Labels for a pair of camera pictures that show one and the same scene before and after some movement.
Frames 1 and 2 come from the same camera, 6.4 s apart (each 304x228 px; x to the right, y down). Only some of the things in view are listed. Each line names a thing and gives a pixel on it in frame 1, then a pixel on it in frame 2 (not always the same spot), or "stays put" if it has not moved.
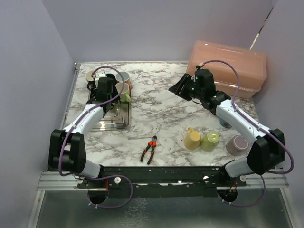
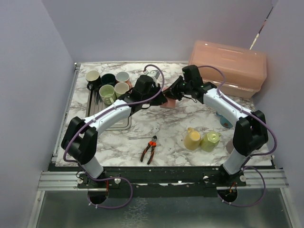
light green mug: x=125 y=96 stays put
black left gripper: x=113 y=94 → x=159 y=99
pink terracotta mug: x=126 y=78 stays put
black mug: x=91 y=85 stays put
